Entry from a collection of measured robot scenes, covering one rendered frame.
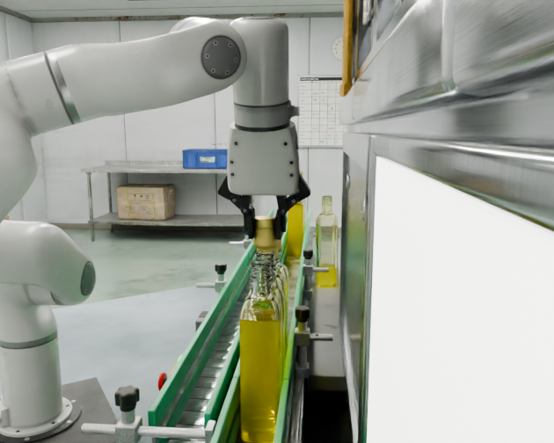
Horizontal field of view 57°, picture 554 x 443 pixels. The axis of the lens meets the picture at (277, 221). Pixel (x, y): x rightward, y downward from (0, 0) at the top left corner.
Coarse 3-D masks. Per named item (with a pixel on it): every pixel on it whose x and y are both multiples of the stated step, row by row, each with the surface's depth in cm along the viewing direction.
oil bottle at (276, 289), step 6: (276, 288) 76; (282, 288) 78; (276, 294) 75; (282, 294) 77; (282, 300) 76; (282, 306) 75; (282, 312) 76; (282, 318) 76; (282, 324) 76; (282, 330) 76; (282, 336) 76; (282, 342) 76; (282, 348) 77; (282, 354) 77; (282, 360) 77; (282, 366) 77; (282, 372) 77; (282, 378) 78
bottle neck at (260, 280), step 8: (256, 264) 70; (264, 264) 70; (256, 272) 70; (264, 272) 70; (256, 280) 70; (264, 280) 70; (256, 288) 70; (264, 288) 70; (256, 296) 70; (264, 296) 70
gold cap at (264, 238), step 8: (256, 216) 76; (264, 216) 76; (272, 216) 76; (256, 224) 75; (264, 224) 74; (272, 224) 74; (256, 232) 75; (264, 232) 74; (272, 232) 75; (256, 240) 75; (264, 240) 74; (272, 240) 75; (264, 248) 75
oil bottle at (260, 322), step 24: (240, 312) 70; (264, 312) 69; (240, 336) 70; (264, 336) 70; (240, 360) 71; (264, 360) 70; (240, 384) 72; (264, 384) 71; (264, 408) 72; (264, 432) 72
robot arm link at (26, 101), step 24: (0, 72) 53; (24, 72) 54; (48, 72) 54; (0, 96) 53; (24, 96) 53; (48, 96) 54; (0, 120) 51; (24, 120) 54; (48, 120) 56; (0, 144) 50; (24, 144) 52; (0, 168) 51; (24, 168) 52; (0, 192) 53; (24, 192) 55; (0, 216) 56
